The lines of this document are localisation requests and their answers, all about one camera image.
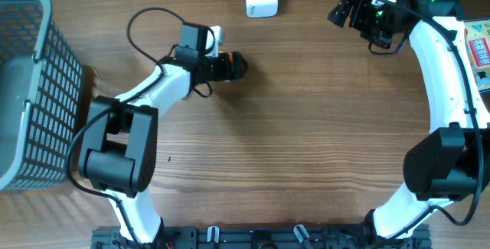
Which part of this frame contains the grey plastic basket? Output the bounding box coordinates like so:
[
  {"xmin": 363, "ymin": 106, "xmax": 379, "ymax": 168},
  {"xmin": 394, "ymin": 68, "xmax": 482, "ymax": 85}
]
[{"xmin": 1, "ymin": 0, "xmax": 85, "ymax": 192}]

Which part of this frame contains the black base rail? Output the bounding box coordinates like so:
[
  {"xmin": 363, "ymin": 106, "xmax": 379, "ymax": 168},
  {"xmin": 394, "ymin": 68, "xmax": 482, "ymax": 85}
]
[{"xmin": 90, "ymin": 224, "xmax": 432, "ymax": 249}]

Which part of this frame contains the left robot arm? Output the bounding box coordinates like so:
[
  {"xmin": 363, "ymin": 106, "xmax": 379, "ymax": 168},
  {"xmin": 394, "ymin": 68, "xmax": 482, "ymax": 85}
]
[{"xmin": 78, "ymin": 22, "xmax": 247, "ymax": 248}]

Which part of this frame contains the orange small box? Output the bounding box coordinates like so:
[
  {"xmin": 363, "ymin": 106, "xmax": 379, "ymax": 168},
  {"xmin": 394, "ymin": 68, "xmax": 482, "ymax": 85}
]
[{"xmin": 225, "ymin": 52, "xmax": 234, "ymax": 81}]

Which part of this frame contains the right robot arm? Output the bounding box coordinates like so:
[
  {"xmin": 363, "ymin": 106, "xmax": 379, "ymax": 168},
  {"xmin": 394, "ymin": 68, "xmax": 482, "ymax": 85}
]
[{"xmin": 328, "ymin": 0, "xmax": 489, "ymax": 247}]

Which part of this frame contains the yellow snack bag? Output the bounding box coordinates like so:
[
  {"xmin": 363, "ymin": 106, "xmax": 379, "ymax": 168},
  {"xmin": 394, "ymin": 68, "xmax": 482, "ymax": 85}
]
[{"xmin": 464, "ymin": 16, "xmax": 489, "ymax": 94}]

